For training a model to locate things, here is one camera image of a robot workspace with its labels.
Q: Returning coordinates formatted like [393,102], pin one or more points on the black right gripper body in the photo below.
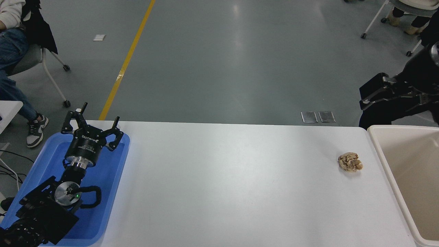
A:
[420,75]

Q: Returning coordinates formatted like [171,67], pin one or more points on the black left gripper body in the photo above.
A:
[85,144]

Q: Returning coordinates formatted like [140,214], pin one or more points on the tan paper ball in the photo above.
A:
[349,162]

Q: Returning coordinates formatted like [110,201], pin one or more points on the standing person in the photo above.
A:
[380,118]

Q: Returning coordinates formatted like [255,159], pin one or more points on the blue plastic tray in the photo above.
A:
[103,192]

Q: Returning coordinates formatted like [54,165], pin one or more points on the seated person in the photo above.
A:
[420,22]
[10,44]

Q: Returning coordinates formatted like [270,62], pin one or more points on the metal floor plate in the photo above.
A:
[309,117]
[327,116]

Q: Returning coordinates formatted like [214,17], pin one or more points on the large pale bin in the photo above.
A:
[411,164]

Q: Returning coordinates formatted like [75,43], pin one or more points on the small white table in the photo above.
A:
[8,111]

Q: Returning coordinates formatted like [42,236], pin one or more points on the black jacket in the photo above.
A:
[41,31]

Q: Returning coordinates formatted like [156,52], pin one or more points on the small black object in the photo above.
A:
[6,204]

